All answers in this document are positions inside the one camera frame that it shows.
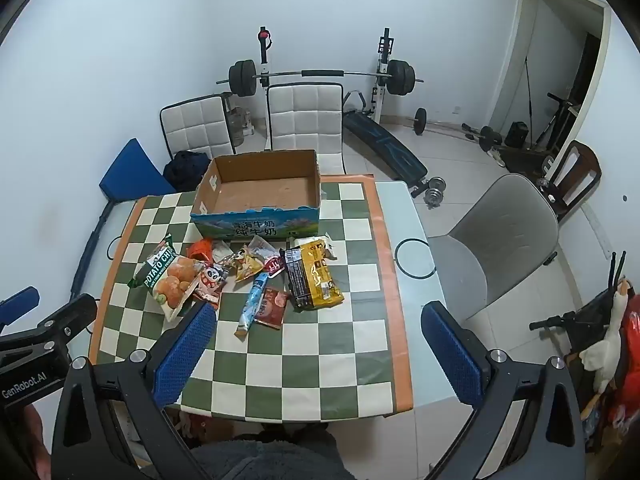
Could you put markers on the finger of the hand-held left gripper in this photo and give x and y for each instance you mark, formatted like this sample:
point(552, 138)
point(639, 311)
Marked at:
point(67, 315)
point(20, 304)

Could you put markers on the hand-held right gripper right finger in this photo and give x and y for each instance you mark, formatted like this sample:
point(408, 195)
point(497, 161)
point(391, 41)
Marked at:
point(452, 360)

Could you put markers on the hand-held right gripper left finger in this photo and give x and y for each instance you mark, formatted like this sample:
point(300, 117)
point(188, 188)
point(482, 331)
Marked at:
point(185, 350)

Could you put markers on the red white panda snack packet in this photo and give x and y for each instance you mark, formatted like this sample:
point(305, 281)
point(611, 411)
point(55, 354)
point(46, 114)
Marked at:
point(210, 282)

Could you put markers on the green potato chips bag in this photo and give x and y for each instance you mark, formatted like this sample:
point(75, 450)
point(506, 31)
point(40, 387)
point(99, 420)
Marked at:
point(167, 275)

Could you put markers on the blue tube packet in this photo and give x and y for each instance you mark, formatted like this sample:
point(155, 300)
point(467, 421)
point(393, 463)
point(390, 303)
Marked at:
point(252, 302)

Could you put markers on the dark red snack packet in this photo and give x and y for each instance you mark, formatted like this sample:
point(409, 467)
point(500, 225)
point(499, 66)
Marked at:
point(272, 310)

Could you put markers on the orange snack packet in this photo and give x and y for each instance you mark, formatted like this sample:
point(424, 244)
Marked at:
point(200, 250)

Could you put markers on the yellow cartoon snack packet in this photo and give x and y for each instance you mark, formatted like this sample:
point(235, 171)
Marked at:
point(245, 262)

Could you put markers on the small red snack packet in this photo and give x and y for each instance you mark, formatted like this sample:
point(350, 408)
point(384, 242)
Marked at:
point(272, 265)

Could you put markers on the black yellow noodle packet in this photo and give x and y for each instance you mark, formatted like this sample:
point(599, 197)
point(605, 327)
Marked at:
point(315, 275)

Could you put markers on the cardboard box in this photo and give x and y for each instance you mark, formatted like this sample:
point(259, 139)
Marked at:
point(260, 190)

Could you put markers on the person's left hand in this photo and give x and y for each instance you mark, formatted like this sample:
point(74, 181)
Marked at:
point(36, 432)

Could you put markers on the green white checkered tablecloth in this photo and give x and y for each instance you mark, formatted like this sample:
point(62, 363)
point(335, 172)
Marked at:
point(310, 360)

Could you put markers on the grey shell chair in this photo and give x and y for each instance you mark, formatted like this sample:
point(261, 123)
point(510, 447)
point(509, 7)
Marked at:
point(500, 230)

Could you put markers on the person's grey fleece clothing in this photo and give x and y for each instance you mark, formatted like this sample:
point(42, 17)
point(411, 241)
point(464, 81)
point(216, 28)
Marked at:
point(270, 460)

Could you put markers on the white goose plush toy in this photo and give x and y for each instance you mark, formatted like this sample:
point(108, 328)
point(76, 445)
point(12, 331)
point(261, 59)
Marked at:
point(607, 345)

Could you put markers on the blue chair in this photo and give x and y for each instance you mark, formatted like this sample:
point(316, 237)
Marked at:
point(130, 170)

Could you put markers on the chrome dumbbell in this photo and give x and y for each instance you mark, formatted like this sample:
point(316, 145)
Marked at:
point(436, 183)
point(433, 198)

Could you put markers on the red bag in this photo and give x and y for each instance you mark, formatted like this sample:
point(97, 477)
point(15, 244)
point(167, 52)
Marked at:
point(630, 360)

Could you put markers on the black antennas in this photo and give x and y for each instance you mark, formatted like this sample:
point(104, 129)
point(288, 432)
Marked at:
point(612, 270)

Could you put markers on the white padded chair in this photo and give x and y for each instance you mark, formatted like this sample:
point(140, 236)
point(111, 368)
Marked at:
point(195, 125)
point(305, 115)

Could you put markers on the dark blue sit-up bench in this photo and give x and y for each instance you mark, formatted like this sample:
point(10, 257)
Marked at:
point(380, 142)

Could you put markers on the black bag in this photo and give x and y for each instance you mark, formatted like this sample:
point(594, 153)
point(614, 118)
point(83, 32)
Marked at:
point(517, 134)

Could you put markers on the floor barbell with black plate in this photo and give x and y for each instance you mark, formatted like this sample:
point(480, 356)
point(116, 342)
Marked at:
point(420, 121)

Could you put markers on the dark wooden chair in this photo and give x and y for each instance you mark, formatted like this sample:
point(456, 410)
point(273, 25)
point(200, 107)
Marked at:
point(585, 155)

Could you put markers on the black kick scooter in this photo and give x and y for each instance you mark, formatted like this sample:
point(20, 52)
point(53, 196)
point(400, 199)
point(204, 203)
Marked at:
point(560, 110)

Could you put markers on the cream door frame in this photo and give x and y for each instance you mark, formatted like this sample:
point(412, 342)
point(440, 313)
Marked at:
point(515, 35)

